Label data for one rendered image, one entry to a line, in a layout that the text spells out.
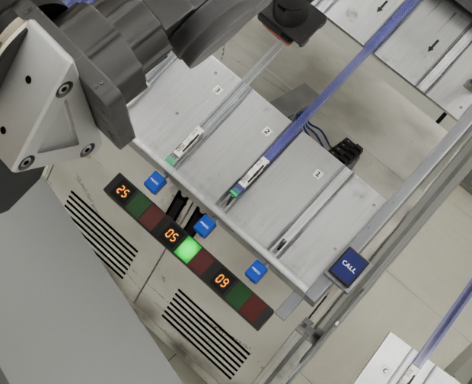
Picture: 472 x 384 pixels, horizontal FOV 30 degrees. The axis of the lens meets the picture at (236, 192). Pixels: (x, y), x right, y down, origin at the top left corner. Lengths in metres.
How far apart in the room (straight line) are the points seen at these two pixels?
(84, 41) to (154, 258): 1.31
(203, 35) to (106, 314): 0.69
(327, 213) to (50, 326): 0.46
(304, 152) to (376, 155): 0.55
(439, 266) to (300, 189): 1.58
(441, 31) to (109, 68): 0.92
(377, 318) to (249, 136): 1.26
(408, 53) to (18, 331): 0.76
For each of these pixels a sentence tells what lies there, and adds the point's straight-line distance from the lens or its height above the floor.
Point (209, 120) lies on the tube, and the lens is 1.42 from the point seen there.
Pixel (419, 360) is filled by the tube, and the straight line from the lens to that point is 1.28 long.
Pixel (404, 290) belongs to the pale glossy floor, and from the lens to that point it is 2.74.
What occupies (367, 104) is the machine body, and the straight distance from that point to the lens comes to 2.10.
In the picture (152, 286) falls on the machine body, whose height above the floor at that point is 0.17.
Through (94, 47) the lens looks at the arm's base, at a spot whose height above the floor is 1.22.
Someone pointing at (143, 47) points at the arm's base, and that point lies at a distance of 0.69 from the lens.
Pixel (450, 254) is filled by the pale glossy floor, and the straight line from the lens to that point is 3.02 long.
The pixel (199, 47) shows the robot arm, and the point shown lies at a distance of 0.72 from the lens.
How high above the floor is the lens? 1.58
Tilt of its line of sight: 37 degrees down
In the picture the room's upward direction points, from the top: 32 degrees clockwise
